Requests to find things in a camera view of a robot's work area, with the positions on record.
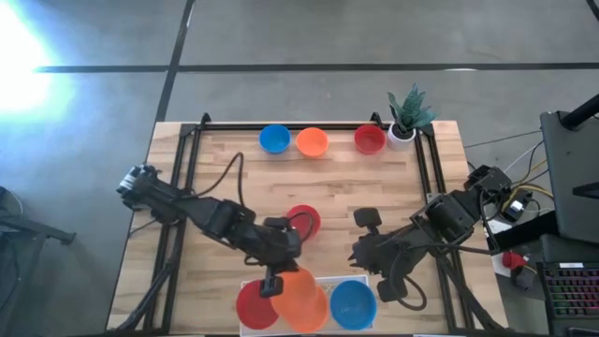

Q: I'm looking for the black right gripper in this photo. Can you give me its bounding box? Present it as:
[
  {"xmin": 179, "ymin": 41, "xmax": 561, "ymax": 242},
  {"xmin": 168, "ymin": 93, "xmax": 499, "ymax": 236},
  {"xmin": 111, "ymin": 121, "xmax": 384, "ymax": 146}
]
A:
[{"xmin": 348, "ymin": 207, "xmax": 423, "ymax": 303}]

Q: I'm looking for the red plastic mini bowl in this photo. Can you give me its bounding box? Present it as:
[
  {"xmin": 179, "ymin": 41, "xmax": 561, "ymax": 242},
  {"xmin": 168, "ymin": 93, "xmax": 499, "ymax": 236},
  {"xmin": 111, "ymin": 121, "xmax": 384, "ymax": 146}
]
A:
[
  {"xmin": 235, "ymin": 279, "xmax": 281, "ymax": 331},
  {"xmin": 285, "ymin": 204, "xmax": 323, "ymax": 242},
  {"xmin": 353, "ymin": 124, "xmax": 387, "ymax": 156}
]

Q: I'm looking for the green plant in white pot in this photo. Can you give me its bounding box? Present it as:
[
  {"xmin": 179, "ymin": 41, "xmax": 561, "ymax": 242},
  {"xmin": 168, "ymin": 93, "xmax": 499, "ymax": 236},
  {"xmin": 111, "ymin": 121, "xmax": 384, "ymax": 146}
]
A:
[{"xmin": 386, "ymin": 82, "xmax": 440, "ymax": 152}]

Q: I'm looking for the backlit black keyboard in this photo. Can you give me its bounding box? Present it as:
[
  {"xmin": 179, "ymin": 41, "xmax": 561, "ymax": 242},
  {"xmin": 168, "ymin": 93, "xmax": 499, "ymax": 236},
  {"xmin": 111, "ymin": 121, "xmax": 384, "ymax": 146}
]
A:
[{"xmin": 537, "ymin": 260, "xmax": 599, "ymax": 334}]

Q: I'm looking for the dark metal stand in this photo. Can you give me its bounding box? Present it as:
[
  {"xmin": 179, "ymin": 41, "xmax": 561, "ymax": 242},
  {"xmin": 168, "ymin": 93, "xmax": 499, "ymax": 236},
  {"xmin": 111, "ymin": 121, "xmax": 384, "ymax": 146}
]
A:
[{"xmin": 0, "ymin": 186, "xmax": 77, "ymax": 337}]

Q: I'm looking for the blue plastic mini bowl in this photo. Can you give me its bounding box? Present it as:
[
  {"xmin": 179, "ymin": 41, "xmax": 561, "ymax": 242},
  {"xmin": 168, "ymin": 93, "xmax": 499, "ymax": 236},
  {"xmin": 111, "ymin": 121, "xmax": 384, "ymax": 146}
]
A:
[
  {"xmin": 258, "ymin": 124, "xmax": 292, "ymax": 155},
  {"xmin": 329, "ymin": 279, "xmax": 378, "ymax": 331}
]

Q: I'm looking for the black monitor pole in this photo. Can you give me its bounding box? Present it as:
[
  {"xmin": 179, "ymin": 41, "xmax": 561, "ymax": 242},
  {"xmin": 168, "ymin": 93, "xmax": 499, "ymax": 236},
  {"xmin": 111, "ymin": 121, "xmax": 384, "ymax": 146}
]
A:
[{"xmin": 560, "ymin": 93, "xmax": 599, "ymax": 131}]

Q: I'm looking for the dark grey monitor panel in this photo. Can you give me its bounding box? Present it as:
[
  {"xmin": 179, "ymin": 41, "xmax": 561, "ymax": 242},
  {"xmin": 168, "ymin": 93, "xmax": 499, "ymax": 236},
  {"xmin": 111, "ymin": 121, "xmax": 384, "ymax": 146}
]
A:
[{"xmin": 539, "ymin": 110, "xmax": 599, "ymax": 244}]

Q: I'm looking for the small red object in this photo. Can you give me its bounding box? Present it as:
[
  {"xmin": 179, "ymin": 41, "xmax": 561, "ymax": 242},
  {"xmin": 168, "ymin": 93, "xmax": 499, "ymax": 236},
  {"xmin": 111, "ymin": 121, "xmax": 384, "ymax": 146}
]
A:
[{"xmin": 502, "ymin": 251, "xmax": 528, "ymax": 271}]

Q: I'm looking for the white paper sheet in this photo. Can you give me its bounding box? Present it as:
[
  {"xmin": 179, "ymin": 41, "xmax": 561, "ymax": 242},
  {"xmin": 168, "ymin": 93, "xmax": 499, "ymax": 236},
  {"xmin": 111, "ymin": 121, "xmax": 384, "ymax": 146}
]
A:
[{"xmin": 484, "ymin": 217, "xmax": 514, "ymax": 238}]

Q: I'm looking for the thin grey floor cable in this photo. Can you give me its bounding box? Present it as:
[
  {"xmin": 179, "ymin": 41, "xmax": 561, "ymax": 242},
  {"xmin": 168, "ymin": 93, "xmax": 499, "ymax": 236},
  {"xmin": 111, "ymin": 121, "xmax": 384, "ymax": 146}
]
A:
[{"xmin": 462, "ymin": 129, "xmax": 544, "ymax": 148}]

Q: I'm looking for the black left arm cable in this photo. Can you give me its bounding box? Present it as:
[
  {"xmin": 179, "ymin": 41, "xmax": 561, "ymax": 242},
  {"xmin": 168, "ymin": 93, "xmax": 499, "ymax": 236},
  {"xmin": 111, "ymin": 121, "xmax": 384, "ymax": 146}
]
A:
[{"xmin": 189, "ymin": 152, "xmax": 315, "ymax": 244}]

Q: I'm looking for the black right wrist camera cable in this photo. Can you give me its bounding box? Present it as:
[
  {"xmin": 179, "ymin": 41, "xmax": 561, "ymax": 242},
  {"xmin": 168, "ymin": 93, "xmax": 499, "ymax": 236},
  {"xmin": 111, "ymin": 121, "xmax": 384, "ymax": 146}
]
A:
[{"xmin": 390, "ymin": 242, "xmax": 496, "ymax": 311}]

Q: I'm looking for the white plastic lattice basket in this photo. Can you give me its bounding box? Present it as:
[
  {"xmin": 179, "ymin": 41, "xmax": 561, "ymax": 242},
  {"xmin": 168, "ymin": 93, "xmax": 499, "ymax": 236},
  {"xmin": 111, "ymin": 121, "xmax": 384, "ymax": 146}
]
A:
[{"xmin": 239, "ymin": 273, "xmax": 372, "ymax": 337}]

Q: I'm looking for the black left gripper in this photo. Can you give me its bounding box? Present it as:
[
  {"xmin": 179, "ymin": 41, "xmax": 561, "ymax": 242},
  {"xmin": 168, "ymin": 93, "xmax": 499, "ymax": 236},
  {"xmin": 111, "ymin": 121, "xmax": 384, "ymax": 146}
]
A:
[{"xmin": 242, "ymin": 214, "xmax": 304, "ymax": 300}]

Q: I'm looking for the black aluminium table frame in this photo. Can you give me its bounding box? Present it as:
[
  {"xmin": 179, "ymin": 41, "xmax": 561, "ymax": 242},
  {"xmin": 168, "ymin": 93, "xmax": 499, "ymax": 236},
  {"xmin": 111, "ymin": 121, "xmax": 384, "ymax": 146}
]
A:
[{"xmin": 114, "ymin": 111, "xmax": 504, "ymax": 336}]

